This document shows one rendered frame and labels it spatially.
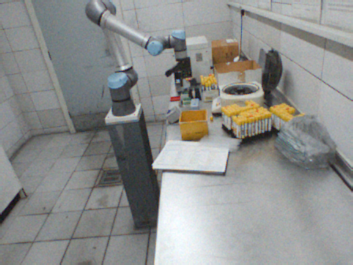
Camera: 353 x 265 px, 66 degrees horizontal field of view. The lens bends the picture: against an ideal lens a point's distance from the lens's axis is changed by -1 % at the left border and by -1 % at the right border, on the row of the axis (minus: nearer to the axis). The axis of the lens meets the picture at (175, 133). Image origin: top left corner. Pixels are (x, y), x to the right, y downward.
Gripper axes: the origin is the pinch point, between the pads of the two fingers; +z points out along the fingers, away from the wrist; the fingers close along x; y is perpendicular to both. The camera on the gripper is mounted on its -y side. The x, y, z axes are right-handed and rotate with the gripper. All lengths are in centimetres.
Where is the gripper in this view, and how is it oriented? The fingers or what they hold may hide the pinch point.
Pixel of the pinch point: (182, 90)
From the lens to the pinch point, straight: 172.6
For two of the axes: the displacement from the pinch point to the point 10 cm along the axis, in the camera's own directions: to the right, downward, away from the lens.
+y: 9.9, -1.1, -0.7
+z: 1.3, 8.8, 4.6
